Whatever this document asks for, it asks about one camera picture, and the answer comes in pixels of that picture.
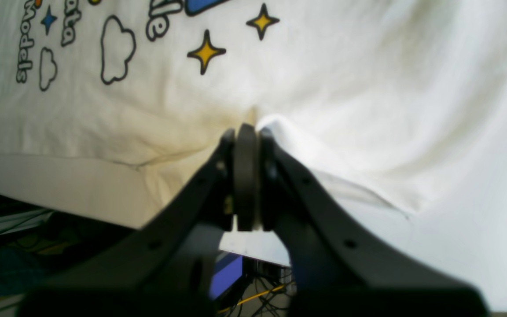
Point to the white printed T-shirt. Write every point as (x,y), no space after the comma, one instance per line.
(399,107)

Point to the blue box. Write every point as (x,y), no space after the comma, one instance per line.
(228,269)

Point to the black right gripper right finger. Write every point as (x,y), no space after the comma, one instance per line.
(341,268)

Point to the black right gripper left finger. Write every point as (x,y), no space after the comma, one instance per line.
(164,269)

